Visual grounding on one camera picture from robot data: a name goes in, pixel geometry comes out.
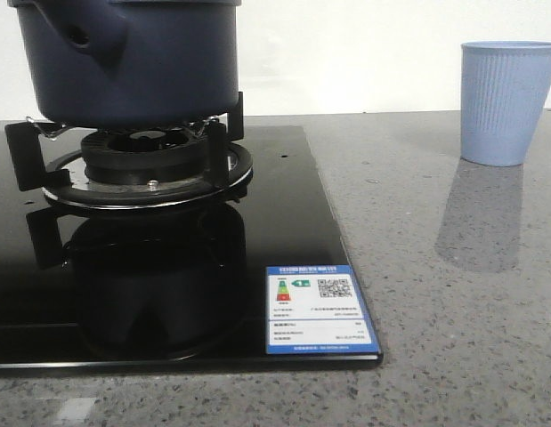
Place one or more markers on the black pot support grate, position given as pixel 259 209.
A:
pixel 228 169

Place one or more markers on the dark blue cooking pot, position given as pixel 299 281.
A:
pixel 130 64

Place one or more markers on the light blue ribbed cup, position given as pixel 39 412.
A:
pixel 504 85

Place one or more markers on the blue energy label sticker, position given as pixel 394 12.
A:
pixel 317 310

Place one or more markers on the black glass gas stove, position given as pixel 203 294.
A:
pixel 181 289

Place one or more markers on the black gas burner head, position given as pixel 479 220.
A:
pixel 136 158

